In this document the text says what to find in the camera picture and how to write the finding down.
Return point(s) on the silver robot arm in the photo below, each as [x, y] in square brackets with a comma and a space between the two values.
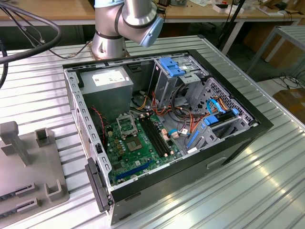
[107, 40]

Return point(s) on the CPU socket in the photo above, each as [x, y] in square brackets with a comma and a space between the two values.
[135, 145]

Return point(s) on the black RAM slot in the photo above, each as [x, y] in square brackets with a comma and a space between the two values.
[153, 138]
[159, 135]

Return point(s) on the metal optical drive cage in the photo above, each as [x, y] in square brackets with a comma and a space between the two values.
[164, 88]

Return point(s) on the grey power supply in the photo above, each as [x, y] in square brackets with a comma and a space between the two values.
[107, 95]

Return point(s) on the green motherboard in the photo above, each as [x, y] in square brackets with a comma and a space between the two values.
[143, 164]

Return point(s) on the blue drive cage latch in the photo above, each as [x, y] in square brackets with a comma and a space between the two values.
[170, 65]

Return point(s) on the blue disk carrier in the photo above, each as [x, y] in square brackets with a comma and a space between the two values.
[210, 121]

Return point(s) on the blue expansion slot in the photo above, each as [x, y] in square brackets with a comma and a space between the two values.
[133, 170]

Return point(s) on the black PC case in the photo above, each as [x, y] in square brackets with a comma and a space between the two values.
[178, 176]

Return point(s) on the black case latch panel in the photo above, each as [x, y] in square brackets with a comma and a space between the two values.
[95, 181]

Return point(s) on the metal disk bay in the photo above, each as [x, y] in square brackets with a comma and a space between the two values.
[241, 124]

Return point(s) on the white box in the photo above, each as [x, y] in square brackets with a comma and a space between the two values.
[222, 9]

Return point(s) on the wooden desk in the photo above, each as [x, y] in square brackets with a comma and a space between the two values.
[250, 15]

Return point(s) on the grey parts rack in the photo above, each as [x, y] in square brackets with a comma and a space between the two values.
[23, 171]

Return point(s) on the brown cardboard box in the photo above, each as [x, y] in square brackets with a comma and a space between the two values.
[283, 55]
[293, 100]

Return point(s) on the blue plastic rail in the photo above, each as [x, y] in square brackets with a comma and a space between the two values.
[191, 139]

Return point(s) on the metal frame shelf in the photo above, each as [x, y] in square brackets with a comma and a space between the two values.
[286, 29]

